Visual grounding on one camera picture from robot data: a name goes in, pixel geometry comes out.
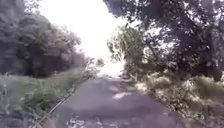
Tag grass verge with weeds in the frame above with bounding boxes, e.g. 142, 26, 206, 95
0, 66, 101, 128

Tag overgrown verge with bushes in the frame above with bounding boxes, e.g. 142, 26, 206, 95
123, 63, 224, 128

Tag row of dark trees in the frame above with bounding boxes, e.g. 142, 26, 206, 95
0, 0, 88, 79

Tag grey asphalt path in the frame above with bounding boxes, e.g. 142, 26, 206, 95
42, 61, 188, 128

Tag large overhanging trees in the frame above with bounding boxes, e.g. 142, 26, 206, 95
102, 0, 224, 81

